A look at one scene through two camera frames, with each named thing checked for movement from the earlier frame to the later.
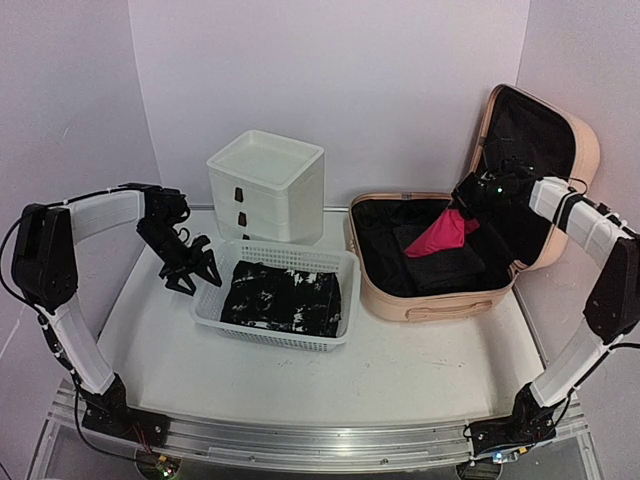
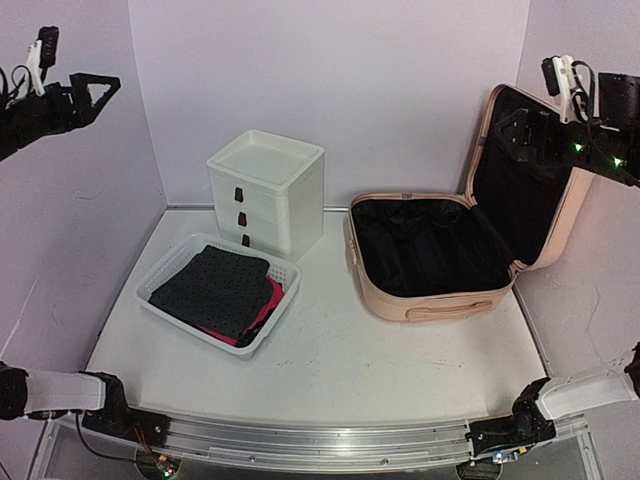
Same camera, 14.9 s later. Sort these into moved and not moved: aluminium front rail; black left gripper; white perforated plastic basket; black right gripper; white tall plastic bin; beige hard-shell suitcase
Moved: white perforated plastic basket; black right gripper; black left gripper
Not moved: beige hard-shell suitcase; white tall plastic bin; aluminium front rail
